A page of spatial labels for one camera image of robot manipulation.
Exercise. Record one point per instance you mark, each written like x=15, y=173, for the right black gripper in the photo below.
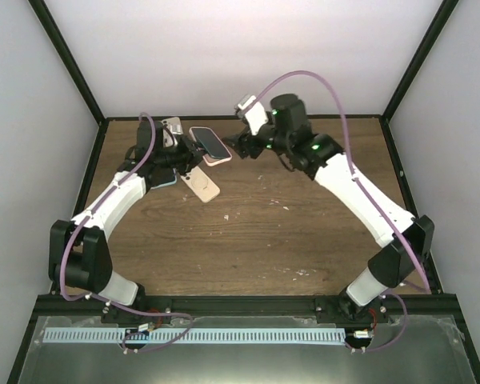
x=244, y=145

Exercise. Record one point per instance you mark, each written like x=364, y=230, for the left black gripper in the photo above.
x=192, y=158

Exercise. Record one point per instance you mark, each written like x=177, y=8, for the pink phone case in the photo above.
x=214, y=162

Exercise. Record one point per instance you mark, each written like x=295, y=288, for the black screen phone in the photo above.
x=210, y=142

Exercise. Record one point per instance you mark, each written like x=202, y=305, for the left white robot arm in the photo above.
x=79, y=254

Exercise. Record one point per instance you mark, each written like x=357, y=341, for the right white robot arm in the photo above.
x=404, y=239

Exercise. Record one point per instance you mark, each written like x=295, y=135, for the beige phone near centre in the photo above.
x=201, y=185

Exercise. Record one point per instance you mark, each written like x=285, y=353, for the beige phone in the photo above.
x=201, y=185
x=173, y=124

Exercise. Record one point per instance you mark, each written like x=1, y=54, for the beige phone at back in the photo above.
x=173, y=124

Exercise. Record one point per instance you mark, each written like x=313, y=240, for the blue cased phone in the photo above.
x=162, y=177

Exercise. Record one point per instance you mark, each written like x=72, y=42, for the light blue slotted strip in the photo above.
x=306, y=336

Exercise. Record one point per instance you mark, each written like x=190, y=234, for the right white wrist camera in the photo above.
x=253, y=112

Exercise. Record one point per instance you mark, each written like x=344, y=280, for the black front rail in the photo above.
x=324, y=308

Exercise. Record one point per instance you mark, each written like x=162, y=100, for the black frame post left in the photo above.
x=43, y=14

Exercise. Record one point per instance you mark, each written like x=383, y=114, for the black frame post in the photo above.
x=433, y=31
x=43, y=14

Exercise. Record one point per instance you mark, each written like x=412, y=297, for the black frame post right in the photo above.
x=433, y=31

